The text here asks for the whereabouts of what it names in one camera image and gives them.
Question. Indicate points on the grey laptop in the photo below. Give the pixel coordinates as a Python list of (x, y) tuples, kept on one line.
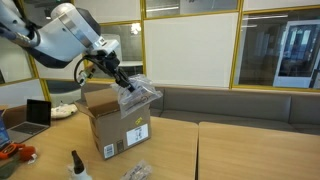
[(38, 111)]

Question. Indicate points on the white spray bottle black nozzle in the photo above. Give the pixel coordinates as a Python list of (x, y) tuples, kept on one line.
[(79, 166)]

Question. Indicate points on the orange hand tool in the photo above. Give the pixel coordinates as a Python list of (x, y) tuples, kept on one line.
[(13, 150)]

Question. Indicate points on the small plastic bag dark print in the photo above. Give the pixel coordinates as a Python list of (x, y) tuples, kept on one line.
[(138, 171)]

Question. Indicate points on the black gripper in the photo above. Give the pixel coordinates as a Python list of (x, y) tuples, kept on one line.
[(108, 63)]

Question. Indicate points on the dark green pouch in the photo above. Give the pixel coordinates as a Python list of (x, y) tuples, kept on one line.
[(8, 168)]

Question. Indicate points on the white framed glass door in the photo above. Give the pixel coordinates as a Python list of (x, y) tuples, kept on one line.
[(281, 81)]

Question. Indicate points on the blue box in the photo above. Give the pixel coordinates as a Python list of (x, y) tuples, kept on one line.
[(3, 133)]

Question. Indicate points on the large air pillow plastic bag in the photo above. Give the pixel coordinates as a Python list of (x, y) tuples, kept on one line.
[(140, 96)]

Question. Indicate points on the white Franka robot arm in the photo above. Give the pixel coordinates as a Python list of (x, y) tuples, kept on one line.
[(56, 36)]

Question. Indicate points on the grey sofa bench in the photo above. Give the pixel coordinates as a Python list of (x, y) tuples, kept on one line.
[(233, 106)]

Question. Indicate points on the yellow window frame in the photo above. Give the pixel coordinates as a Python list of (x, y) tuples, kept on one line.
[(236, 50)]

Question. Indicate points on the round white meeting table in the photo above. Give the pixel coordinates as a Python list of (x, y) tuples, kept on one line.
[(131, 63)]

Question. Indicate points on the brown carton box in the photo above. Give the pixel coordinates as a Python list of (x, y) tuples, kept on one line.
[(113, 133)]

